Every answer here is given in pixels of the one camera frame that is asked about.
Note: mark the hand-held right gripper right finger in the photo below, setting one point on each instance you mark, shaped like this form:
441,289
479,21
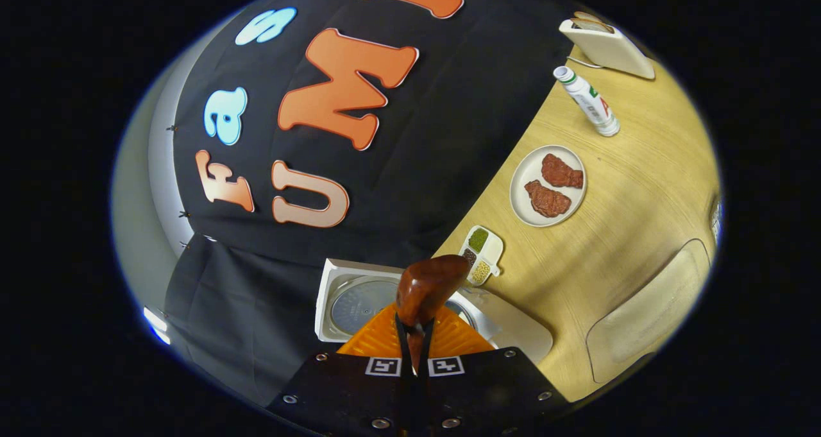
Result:
487,392

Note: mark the round white plate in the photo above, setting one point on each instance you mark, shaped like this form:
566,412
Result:
529,167

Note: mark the beige rounded board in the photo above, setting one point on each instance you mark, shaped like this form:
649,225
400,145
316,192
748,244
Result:
648,308

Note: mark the red meat piece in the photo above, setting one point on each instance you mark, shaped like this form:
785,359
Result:
548,199
561,171

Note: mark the toasted bread slice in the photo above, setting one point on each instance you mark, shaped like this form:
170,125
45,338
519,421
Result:
593,21

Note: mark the black backdrop cloth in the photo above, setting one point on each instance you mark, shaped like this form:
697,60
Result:
417,135

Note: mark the dark brown wooden spoon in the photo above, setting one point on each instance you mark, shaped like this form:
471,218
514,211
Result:
426,289

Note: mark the white rice cooker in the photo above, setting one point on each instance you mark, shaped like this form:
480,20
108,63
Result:
519,334

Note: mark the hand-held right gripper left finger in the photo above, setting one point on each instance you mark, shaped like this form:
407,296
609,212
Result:
346,392

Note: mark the white divided rice dish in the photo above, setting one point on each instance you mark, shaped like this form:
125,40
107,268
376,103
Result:
494,257

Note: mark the white toaster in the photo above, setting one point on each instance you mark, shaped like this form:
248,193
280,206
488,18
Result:
609,49

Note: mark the small white drink bottle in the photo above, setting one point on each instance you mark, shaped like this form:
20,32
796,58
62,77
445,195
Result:
590,103

